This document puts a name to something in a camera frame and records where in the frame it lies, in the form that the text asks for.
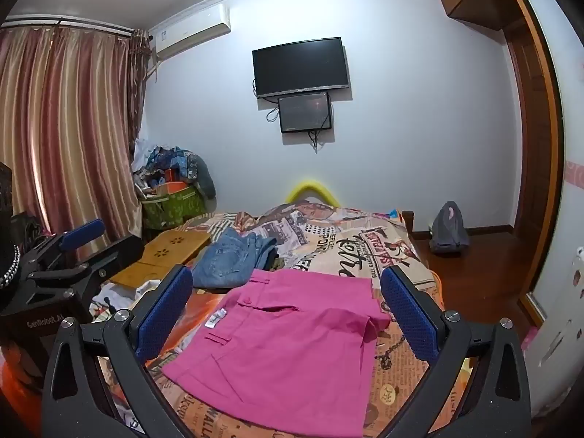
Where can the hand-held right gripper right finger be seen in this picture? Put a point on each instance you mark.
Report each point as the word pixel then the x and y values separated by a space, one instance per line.
pixel 406 315

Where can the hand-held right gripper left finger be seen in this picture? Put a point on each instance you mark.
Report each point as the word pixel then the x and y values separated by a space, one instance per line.
pixel 164 315

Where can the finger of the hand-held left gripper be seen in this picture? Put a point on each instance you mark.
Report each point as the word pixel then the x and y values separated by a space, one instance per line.
pixel 84 230
pixel 123 255

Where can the pink pants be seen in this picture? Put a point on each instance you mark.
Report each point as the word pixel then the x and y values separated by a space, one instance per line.
pixel 283 351

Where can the white cloth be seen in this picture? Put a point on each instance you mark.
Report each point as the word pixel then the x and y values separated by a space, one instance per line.
pixel 132 292

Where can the wooden folding table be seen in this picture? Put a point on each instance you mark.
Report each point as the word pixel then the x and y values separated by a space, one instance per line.
pixel 169 246

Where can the green storage bin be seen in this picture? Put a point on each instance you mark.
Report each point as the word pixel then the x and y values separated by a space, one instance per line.
pixel 173 210

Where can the blue jeans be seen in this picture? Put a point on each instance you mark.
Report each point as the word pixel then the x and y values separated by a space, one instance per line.
pixel 223 260

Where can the orange box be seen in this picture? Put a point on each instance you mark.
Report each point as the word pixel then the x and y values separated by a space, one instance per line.
pixel 171 188

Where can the printed bed sheet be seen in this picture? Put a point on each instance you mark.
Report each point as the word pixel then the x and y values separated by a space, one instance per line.
pixel 392 397

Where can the grey bag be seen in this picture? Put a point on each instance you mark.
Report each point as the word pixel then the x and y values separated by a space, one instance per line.
pixel 449 230

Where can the pile of clothes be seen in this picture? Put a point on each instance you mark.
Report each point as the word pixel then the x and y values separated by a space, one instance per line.
pixel 159 159

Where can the striped pink curtain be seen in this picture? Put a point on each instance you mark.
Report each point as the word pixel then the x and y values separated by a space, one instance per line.
pixel 64 123

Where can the dark olive garment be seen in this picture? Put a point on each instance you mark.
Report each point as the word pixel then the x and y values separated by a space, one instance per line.
pixel 275 261

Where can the yellow foam tube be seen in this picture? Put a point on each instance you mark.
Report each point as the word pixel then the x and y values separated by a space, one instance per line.
pixel 312 187

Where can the white wardrobe door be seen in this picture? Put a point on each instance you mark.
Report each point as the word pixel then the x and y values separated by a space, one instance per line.
pixel 563 283

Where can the brown wooden door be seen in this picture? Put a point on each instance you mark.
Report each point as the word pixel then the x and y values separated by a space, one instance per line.
pixel 529 146

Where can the white air conditioner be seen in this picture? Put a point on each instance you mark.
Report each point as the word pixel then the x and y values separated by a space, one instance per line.
pixel 191 32

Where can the small black monitor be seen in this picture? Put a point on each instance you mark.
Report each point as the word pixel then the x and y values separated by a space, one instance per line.
pixel 304 112

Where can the wooden bed post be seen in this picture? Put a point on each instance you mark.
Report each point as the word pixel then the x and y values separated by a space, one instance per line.
pixel 407 223

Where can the curtain rail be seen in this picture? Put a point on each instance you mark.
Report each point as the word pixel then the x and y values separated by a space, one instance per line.
pixel 68 25

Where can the black wall television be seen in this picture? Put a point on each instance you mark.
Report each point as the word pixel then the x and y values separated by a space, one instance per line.
pixel 301 66

